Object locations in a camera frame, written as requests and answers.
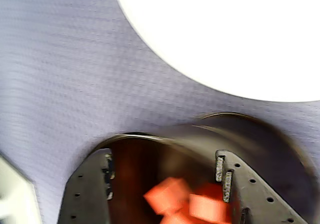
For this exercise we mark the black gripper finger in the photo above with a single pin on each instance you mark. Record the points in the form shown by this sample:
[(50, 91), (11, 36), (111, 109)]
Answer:
[(257, 204), (85, 199)]

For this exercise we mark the red cube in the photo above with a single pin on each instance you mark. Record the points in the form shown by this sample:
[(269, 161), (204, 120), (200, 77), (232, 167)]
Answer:
[(207, 206), (173, 219), (166, 196)]

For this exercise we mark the white round plate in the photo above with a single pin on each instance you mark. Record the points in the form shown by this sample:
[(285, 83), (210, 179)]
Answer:
[(225, 34)]

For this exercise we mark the black metal bucket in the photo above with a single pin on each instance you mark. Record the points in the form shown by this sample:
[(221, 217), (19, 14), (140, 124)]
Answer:
[(265, 139)]

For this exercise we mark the blue woven table cloth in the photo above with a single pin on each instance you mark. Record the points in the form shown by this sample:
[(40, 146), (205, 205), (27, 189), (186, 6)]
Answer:
[(62, 84)]

